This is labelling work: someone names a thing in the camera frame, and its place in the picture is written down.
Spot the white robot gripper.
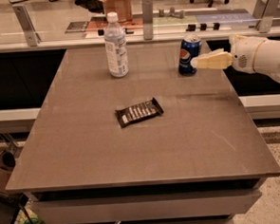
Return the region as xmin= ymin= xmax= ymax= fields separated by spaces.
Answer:
xmin=190 ymin=34 xmax=267 ymax=74

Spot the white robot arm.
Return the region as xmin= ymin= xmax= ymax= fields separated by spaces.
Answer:
xmin=190 ymin=34 xmax=280 ymax=83

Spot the left metal glass bracket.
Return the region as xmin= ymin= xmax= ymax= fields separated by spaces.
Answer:
xmin=12 ymin=4 xmax=41 ymax=47

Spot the black basket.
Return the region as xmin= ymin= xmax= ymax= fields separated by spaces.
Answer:
xmin=0 ymin=192 xmax=28 ymax=224

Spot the black snack bar wrapper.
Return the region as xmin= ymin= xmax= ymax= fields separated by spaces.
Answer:
xmin=115 ymin=98 xmax=164 ymax=128

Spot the brown cardboard box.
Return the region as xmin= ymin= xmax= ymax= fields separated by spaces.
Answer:
xmin=99 ymin=0 xmax=132 ymax=22

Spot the blue pepsi can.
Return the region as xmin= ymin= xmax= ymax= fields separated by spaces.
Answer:
xmin=178 ymin=34 xmax=201 ymax=76

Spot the metal glass bracket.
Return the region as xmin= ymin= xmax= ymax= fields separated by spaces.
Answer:
xmin=252 ymin=0 xmax=280 ymax=33
xmin=12 ymin=4 xmax=41 ymax=47
xmin=141 ymin=0 xmax=154 ymax=41

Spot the clear plastic water bottle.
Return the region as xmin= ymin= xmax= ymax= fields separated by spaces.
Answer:
xmin=103 ymin=11 xmax=129 ymax=77

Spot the middle metal glass bracket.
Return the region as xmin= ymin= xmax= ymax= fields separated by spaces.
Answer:
xmin=141 ymin=0 xmax=154 ymax=41

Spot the right metal glass bracket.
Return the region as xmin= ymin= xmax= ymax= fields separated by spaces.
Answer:
xmin=252 ymin=0 xmax=280 ymax=33

